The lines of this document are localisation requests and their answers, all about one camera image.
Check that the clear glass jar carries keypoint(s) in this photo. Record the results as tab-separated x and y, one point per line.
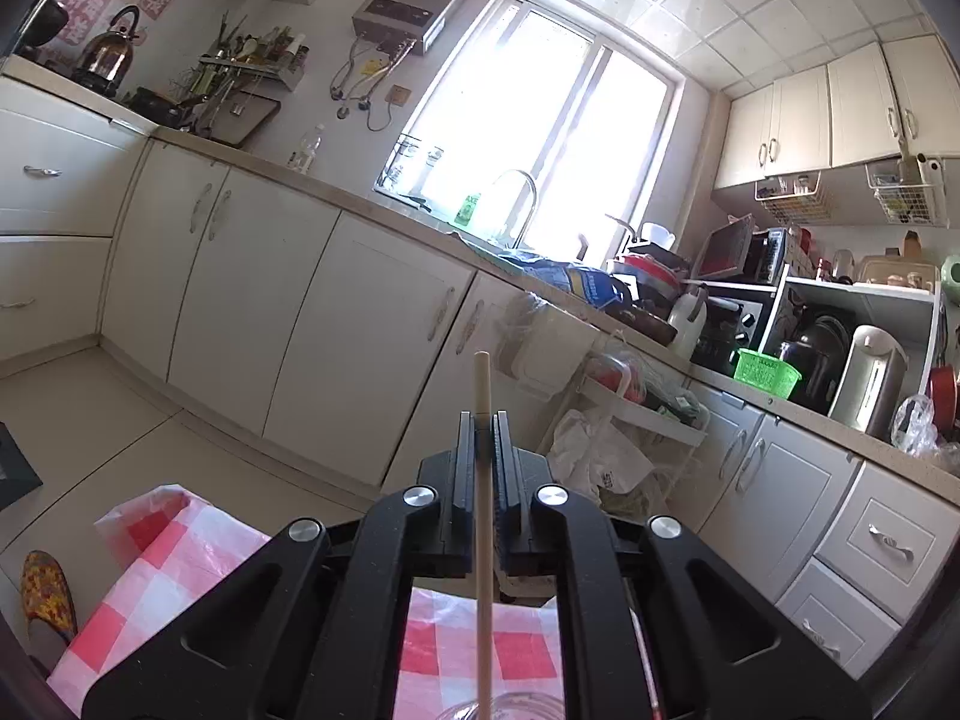
529	709

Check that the steel kettle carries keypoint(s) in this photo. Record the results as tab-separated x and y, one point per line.
109	52

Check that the white plastic bag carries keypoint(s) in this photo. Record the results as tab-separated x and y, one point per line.
600	457

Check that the white trolley cart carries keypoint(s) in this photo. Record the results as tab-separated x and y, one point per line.
660	424

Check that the black microwave oven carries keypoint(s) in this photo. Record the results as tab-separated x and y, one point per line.
765	255

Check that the white counter shelf rack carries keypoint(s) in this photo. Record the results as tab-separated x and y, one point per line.
862	296

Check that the stack of pots and bowls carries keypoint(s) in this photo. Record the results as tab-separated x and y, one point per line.
649	277

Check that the grey water heater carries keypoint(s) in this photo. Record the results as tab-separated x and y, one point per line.
412	4

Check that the red pot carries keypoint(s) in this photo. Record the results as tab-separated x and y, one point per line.
945	397

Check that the red produce bag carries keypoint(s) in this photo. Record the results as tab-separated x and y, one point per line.
619	379

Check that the clear crumpled plastic bag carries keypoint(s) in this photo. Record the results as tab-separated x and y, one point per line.
915	424

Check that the blue printed bag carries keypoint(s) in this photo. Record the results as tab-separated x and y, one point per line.
577	281

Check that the green plastic basket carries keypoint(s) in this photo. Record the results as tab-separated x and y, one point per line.
765	375

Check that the beige storage container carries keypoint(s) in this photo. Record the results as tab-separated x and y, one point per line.
896	270

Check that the white plastic jug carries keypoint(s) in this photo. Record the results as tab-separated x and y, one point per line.
686	326

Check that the steel sink faucet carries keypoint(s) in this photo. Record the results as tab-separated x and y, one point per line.
525	180

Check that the dark cutting board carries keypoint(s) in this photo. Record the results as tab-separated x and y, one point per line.
244	120

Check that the wall utensil rack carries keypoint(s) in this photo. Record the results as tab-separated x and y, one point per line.
240	60

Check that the white thermos pot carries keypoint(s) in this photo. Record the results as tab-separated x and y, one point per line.
870	382

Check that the beige wall socket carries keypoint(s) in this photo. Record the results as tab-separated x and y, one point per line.
398	95

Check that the white lower kitchen cabinets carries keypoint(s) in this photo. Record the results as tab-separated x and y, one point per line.
247	300

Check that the patterned orange slipper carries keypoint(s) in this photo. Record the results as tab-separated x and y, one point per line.
45	592

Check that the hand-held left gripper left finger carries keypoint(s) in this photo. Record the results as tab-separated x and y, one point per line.
463	480

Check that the white hanging bin with bag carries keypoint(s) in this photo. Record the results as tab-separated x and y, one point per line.
540	345

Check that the black toaster oven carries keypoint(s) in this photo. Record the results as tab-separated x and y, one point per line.
731	330

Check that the black wok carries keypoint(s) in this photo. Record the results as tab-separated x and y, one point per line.
49	17

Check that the wooden chopstick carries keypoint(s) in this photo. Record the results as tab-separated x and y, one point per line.
484	652

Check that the green dish soap bottle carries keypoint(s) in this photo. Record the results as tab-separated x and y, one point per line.
466	211

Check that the black electric kettle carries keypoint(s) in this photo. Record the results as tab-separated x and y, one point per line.
814	360

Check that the red checkered plastic tablecloth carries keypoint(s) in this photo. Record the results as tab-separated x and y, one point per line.
165	555

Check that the kitchen window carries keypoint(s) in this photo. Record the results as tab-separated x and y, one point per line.
540	127

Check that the white wall cabinets with baskets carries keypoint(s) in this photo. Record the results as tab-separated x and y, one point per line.
817	112

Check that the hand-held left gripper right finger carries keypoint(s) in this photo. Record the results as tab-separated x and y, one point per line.
501	480

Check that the clear plastic bottle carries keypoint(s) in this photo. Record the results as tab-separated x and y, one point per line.
306	150

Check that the black pot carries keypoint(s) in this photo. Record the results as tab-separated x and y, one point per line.
154	106

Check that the black flat floor object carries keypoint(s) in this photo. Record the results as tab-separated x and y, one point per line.
15	465

